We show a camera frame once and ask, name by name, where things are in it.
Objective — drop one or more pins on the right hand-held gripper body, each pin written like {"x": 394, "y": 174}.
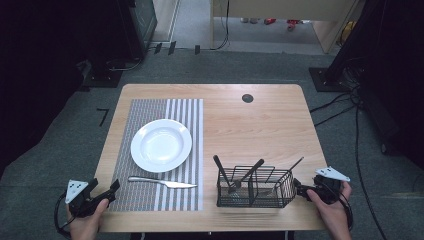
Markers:
{"x": 328, "y": 188}

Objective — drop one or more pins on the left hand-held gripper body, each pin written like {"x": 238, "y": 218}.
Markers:
{"x": 77, "y": 200}

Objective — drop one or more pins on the person's left hand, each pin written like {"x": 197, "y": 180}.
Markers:
{"x": 85, "y": 225}

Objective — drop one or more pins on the person's right hand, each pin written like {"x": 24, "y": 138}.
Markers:
{"x": 333, "y": 215}

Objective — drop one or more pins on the grey striped placemat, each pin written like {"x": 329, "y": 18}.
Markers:
{"x": 143, "y": 196}

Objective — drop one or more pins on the silver table knife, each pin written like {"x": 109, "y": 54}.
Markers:
{"x": 156, "y": 181}

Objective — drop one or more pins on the white plate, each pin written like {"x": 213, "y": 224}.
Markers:
{"x": 161, "y": 145}

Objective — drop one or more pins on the black stand base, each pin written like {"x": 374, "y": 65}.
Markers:
{"x": 325, "y": 80}
{"x": 101, "y": 76}

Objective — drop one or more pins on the yellow object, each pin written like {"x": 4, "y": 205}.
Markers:
{"x": 348, "y": 31}

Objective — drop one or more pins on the red object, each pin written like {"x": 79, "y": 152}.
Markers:
{"x": 292, "y": 24}

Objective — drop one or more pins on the dark cabinet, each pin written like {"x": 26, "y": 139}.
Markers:
{"x": 141, "y": 26}

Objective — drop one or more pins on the light wooden furniture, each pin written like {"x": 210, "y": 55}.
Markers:
{"x": 283, "y": 8}

